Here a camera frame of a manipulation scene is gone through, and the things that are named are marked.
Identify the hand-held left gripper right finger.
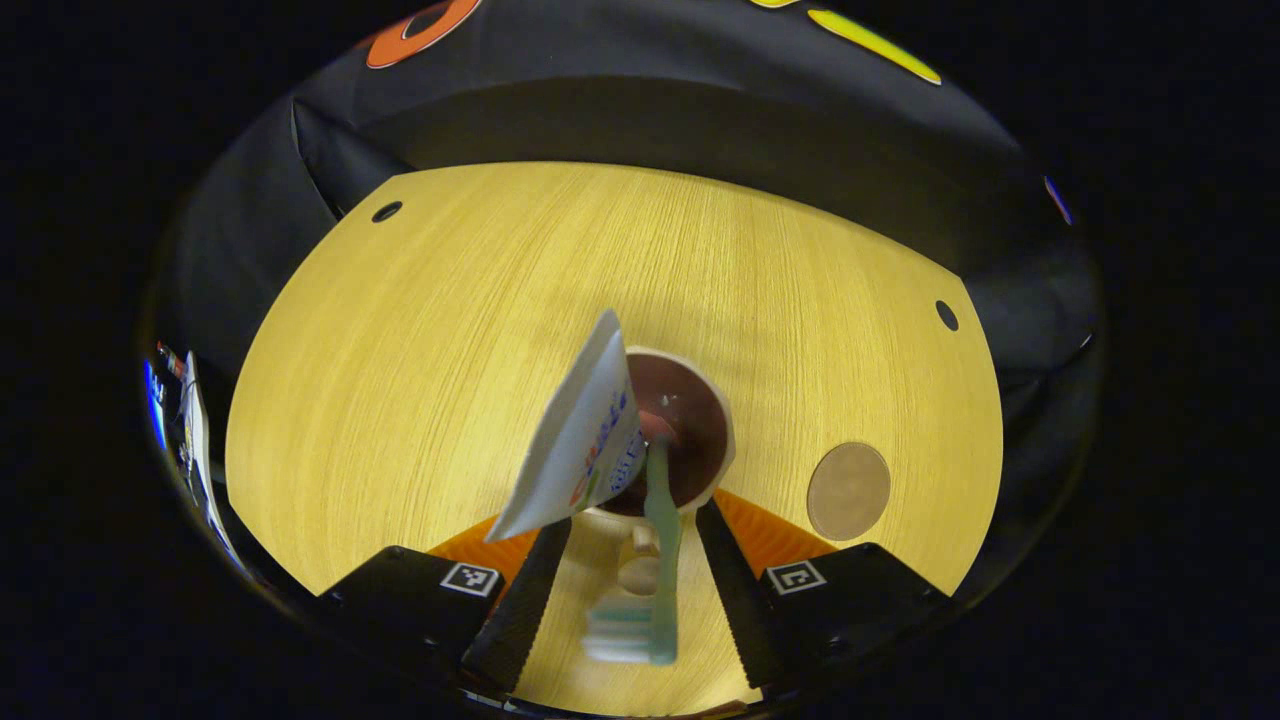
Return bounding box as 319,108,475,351
694,488,953,693

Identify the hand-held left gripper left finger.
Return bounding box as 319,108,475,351
318,515,574,696

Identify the pale green toothbrush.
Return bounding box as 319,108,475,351
582,435,684,667

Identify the wooden desktop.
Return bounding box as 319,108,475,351
224,161,1005,717

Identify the white side table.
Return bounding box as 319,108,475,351
178,350,246,571

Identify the beige cup with handle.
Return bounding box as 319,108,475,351
588,346,737,598

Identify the round brown coaster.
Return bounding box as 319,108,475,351
806,441,893,543

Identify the computer monitor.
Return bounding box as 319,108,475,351
145,358,169,451

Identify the white toothpaste tube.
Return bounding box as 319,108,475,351
485,309,647,544

